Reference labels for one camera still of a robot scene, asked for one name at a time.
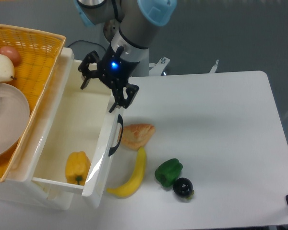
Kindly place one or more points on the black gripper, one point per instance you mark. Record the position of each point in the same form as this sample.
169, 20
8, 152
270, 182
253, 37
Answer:
114, 72

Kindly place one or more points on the yellow bell pepper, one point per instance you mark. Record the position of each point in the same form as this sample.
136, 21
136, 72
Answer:
77, 168

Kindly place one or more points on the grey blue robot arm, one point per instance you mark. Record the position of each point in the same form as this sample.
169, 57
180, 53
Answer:
140, 21

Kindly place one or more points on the white upper drawer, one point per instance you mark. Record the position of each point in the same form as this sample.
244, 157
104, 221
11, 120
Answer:
82, 123

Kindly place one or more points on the green bell pepper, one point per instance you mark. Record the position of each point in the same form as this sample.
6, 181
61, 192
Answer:
167, 173

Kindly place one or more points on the white drawer cabinet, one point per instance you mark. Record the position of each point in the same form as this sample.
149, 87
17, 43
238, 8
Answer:
19, 185

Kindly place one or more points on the toy bread slice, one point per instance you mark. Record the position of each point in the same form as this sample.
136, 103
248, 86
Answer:
135, 136

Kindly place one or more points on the orange woven basket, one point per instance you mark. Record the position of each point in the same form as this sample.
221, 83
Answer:
39, 51

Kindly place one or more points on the pink peach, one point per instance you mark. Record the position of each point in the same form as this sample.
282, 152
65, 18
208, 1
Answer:
12, 54

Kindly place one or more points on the pale pink plate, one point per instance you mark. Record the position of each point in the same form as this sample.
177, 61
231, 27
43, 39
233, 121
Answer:
14, 116

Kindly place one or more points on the white pear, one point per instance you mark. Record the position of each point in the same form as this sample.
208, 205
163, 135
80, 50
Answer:
7, 70

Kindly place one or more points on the yellow banana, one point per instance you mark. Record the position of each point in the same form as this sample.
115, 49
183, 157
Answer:
131, 186

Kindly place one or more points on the dark purple mangosteen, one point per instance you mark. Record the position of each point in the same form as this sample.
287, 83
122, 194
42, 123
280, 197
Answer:
183, 188

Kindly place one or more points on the black drawer handle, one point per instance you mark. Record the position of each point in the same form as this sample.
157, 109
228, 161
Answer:
118, 135

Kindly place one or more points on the white metal bracket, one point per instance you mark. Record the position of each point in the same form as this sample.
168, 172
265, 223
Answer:
214, 67

